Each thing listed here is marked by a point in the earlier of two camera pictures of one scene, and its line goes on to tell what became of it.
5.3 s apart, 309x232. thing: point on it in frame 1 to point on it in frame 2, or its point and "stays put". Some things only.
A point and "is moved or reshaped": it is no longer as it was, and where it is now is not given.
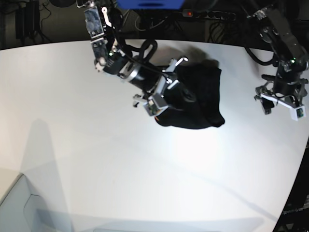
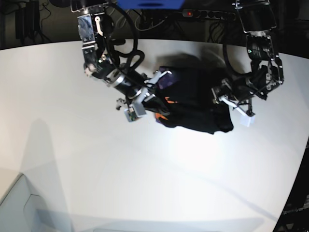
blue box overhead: x=151 y=4 stays put
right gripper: x=287 y=82 to x=236 y=90
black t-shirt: x=194 y=102 is moved or reshaped
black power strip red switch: x=209 y=14 stays put
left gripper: x=150 y=81 to x=136 y=93
